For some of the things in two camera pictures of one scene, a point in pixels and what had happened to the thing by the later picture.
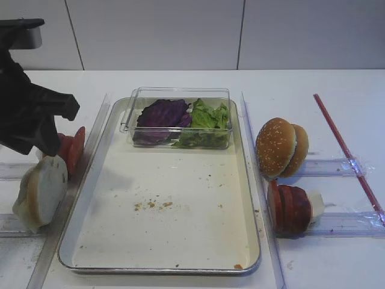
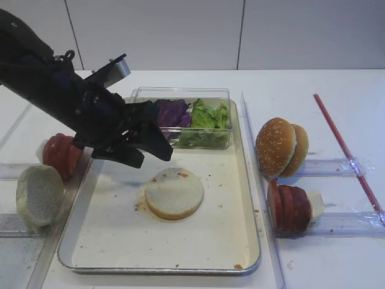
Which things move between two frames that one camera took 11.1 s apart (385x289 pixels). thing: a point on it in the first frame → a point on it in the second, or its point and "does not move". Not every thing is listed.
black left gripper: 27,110 → 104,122
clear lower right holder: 348,224 does not move
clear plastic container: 180,117 does not move
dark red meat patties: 289,210 does not move
